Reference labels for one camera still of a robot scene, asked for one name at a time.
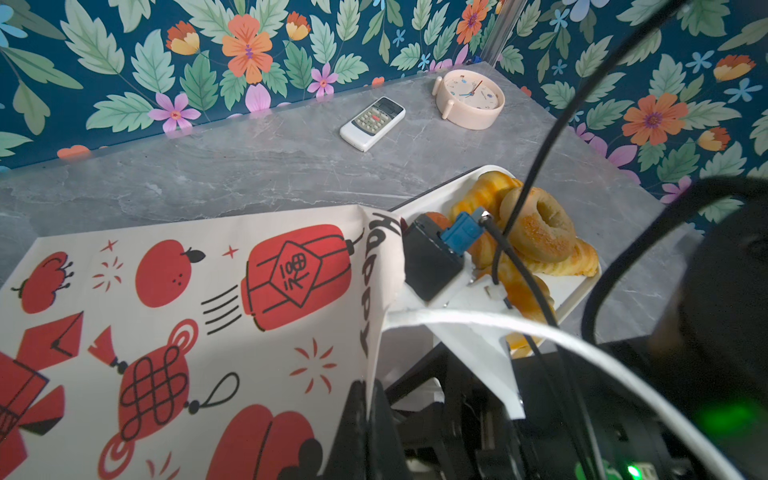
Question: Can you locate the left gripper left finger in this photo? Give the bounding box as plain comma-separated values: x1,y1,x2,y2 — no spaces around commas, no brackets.
323,380,368,480

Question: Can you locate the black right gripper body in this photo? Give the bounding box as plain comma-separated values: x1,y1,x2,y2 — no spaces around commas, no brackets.
383,341,679,480

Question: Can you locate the long twisted fake bread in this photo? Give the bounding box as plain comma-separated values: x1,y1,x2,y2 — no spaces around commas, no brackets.
468,233,599,277

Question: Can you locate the orange-brown fake pastry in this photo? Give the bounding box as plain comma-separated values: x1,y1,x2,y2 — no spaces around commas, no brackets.
425,211,452,231

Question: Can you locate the white rectangular tray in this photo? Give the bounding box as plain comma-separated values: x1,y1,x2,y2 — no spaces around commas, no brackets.
392,165,601,323

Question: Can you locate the pink round alarm clock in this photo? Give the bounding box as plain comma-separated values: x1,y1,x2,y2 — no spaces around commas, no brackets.
432,69,505,131

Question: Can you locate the yellow fake croissant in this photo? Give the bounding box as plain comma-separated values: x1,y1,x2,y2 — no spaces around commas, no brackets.
448,171,523,221

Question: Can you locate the white and red paper bag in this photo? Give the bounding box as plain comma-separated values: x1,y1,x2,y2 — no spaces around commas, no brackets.
1,205,404,479

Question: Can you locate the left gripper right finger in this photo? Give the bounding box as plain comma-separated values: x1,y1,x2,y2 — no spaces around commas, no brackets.
367,380,413,480

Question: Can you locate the yellow ring fake bread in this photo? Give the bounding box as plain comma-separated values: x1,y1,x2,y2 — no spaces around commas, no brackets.
498,262,554,351

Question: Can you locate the black camera cable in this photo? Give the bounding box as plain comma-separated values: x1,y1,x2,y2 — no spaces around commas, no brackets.
479,0,691,480

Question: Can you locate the white remote control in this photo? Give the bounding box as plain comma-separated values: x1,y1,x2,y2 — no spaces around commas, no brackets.
339,96,406,153

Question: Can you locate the brown sesame fake bagel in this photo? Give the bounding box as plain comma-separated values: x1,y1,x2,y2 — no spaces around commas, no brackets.
507,187,576,263

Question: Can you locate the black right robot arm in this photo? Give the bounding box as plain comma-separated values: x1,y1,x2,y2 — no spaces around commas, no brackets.
385,177,767,479

